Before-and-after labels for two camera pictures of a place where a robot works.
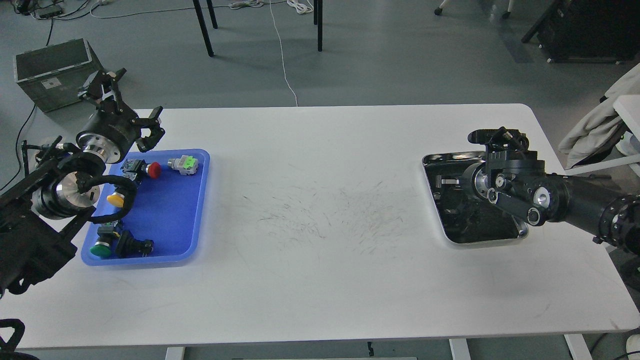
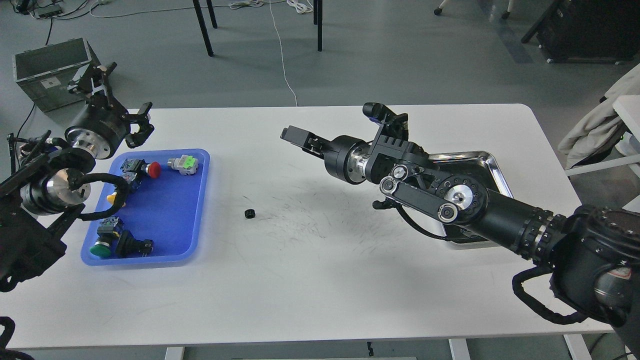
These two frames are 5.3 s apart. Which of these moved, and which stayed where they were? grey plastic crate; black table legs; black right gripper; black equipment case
Moved: black right gripper
Stayed: grey plastic crate; black equipment case; black table legs
